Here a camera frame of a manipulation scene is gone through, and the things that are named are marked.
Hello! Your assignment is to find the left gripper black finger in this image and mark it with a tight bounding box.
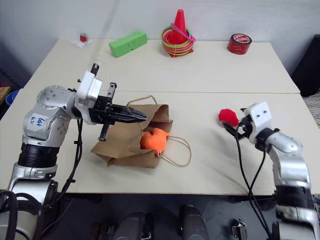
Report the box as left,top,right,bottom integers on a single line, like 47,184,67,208
111,113,148,124
111,104,149,118

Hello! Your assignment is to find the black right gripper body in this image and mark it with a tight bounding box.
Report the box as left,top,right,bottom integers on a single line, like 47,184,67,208
235,107,254,141

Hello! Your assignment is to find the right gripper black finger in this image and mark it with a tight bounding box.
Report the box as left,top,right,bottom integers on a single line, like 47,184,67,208
220,121,240,136

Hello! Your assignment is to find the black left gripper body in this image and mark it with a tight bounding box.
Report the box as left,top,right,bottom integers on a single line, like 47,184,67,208
88,81,118,142

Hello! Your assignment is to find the red ball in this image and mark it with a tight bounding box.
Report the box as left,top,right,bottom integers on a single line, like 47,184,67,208
218,108,240,128

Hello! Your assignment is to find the brown paper bag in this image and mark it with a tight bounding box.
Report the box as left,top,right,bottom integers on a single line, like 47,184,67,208
90,94,193,169

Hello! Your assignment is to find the orange plush toy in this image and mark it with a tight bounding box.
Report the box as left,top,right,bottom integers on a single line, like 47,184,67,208
139,127,171,157

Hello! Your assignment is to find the green rectangular box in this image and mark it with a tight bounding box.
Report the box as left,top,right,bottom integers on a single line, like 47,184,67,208
108,30,148,59

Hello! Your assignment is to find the zebra patterned fabric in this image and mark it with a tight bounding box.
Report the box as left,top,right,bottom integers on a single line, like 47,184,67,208
302,89,320,129

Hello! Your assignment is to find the stack of colourful rings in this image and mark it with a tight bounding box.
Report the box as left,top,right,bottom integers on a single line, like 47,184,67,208
160,26,196,57

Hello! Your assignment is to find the red tape roll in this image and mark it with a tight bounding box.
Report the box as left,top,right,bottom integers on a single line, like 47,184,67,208
227,32,253,55

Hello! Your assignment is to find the black chair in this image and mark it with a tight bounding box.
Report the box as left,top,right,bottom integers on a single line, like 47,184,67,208
291,33,320,98

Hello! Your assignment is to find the blue round container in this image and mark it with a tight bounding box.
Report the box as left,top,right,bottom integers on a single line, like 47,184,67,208
4,89,21,106

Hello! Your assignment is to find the wooden box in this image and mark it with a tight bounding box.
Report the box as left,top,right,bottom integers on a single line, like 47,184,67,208
0,86,12,104

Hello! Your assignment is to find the red plastic cone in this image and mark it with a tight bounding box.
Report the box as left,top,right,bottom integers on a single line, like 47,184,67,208
166,9,195,58

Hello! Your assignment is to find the dark rounded shape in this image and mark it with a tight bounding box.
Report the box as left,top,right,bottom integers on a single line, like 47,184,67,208
116,211,151,240
178,204,209,240

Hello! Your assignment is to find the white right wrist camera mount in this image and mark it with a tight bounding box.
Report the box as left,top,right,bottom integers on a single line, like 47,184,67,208
243,101,272,145

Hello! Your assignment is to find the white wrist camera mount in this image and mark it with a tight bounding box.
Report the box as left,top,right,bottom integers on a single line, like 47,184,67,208
243,101,272,145
75,63,104,111

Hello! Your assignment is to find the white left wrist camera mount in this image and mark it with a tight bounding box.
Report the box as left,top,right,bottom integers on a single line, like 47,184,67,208
75,63,104,111

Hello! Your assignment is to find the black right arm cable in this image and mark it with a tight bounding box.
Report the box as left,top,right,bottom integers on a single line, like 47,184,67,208
248,147,267,198
234,136,274,240

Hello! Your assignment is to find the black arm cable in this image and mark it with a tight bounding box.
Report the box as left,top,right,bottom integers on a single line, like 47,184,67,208
56,118,85,201
234,136,274,240
248,147,267,198

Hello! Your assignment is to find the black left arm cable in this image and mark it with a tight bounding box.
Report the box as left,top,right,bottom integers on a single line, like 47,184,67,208
56,118,85,201

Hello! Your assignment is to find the pink plastic ring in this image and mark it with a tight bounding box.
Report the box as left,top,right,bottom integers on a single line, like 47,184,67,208
170,22,197,42

